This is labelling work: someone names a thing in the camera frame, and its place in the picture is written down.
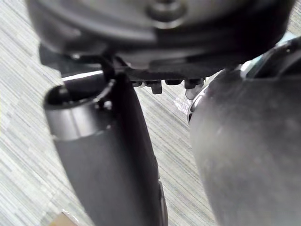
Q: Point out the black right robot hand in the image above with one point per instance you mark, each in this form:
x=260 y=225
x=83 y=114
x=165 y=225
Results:
x=113 y=146

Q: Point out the brown cardboard box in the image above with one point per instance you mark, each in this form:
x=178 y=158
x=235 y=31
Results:
x=61 y=220

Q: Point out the silver robot leg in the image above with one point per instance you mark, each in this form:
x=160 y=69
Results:
x=249 y=146

